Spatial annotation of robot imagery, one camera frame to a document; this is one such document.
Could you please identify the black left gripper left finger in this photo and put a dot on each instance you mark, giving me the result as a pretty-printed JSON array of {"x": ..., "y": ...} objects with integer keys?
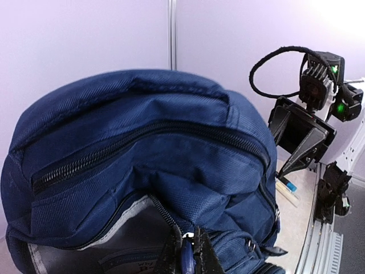
[{"x": 169, "y": 261}]

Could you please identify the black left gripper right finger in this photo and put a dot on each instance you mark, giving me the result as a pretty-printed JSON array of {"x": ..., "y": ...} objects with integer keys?
[{"x": 204, "y": 255}]

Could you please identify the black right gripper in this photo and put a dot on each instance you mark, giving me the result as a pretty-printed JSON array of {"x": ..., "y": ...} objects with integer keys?
[{"x": 302, "y": 134}]

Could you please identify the blue capped black marker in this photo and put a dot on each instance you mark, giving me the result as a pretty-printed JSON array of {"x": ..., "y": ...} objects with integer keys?
[{"x": 288, "y": 184}]

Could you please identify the cream highlighter pen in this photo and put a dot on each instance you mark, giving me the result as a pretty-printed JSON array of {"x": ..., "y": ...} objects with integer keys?
[{"x": 292, "y": 197}]

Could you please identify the navy blue student backpack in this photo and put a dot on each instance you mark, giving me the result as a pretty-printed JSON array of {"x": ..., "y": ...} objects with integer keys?
[{"x": 100, "y": 170}]

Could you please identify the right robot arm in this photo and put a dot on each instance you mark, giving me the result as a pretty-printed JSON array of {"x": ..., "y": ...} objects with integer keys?
[{"x": 331, "y": 196}]

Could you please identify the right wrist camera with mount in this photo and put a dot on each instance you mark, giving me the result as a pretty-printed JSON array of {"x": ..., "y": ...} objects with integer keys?
[{"x": 317, "y": 88}]

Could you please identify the front aluminium rail base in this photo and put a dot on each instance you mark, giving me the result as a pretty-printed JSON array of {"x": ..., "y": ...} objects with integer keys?
[{"x": 322, "y": 248}]

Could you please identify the left aluminium frame post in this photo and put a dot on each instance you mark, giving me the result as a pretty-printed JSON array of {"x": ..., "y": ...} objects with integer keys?
[{"x": 172, "y": 34}]

